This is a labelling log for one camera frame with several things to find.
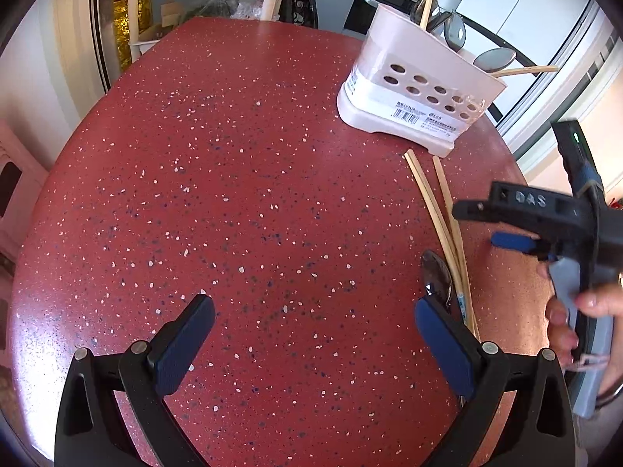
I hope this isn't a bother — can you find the person right hand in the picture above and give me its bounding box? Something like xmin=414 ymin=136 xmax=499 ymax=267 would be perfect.
xmin=537 ymin=263 xmax=623 ymax=395

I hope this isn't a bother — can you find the white plastic utensil caddy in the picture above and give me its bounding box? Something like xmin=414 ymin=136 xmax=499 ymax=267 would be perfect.
xmin=337 ymin=4 xmax=506 ymax=157

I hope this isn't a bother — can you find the black built-in oven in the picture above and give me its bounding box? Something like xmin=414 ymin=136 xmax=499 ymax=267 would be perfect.
xmin=343 ymin=0 xmax=419 ymax=36

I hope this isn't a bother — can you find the white refrigerator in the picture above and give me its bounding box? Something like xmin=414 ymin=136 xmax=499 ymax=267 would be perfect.
xmin=454 ymin=0 xmax=600 ymax=118

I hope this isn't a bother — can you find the bamboo chopstick blue pattern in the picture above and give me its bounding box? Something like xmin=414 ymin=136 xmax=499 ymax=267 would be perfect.
xmin=433 ymin=156 xmax=480 ymax=339

